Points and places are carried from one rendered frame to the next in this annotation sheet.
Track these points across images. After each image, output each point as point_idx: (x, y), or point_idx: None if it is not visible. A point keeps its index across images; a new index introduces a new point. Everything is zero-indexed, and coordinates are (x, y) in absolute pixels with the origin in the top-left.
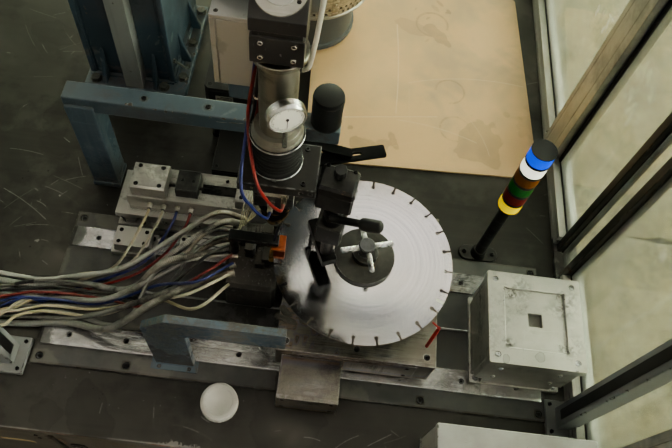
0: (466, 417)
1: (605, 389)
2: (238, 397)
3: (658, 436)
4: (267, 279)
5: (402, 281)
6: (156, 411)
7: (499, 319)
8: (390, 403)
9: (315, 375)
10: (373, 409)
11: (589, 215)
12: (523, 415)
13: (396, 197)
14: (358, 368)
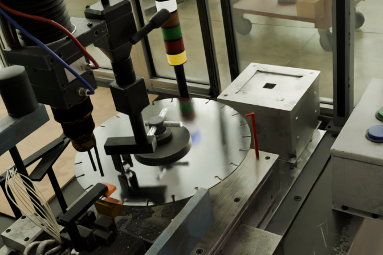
0: (322, 175)
1: (340, 42)
2: None
3: None
4: (129, 239)
5: (199, 126)
6: None
7: (259, 99)
8: (292, 218)
9: (245, 246)
10: (292, 233)
11: (208, 44)
12: (333, 143)
13: (123, 116)
14: (251, 222)
